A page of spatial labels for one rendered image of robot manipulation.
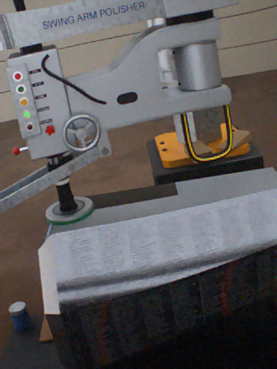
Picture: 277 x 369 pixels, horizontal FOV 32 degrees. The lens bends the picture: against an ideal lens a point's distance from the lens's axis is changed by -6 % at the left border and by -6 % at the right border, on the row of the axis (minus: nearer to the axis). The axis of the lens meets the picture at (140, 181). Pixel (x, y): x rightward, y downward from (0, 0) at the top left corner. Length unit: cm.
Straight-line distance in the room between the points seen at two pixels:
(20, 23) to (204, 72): 75
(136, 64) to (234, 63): 645
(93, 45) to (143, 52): 609
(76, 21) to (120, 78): 29
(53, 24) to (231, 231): 106
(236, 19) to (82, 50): 255
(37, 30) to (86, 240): 84
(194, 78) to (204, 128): 77
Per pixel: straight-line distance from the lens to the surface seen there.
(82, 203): 216
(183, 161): 263
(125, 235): 197
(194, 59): 200
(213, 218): 199
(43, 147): 195
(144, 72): 194
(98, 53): 803
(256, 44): 840
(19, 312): 287
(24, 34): 187
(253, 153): 270
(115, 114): 195
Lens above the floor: 170
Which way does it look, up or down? 22 degrees down
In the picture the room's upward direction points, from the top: 11 degrees counter-clockwise
